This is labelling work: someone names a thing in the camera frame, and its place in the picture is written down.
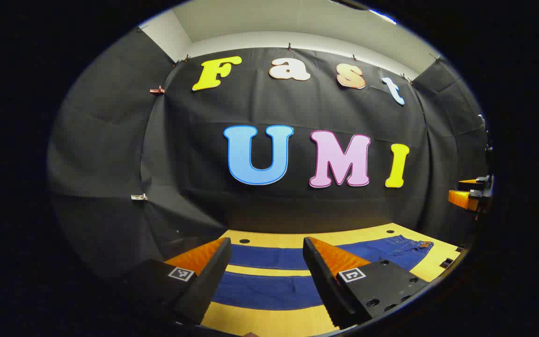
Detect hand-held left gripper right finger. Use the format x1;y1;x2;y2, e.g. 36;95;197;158
303;236;430;329

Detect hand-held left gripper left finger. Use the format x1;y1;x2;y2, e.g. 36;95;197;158
122;237;233;326

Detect black backdrop cloth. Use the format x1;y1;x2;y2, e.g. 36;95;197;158
47;28;491;282

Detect blue denim jeans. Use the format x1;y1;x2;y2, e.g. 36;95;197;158
212;235;434;311

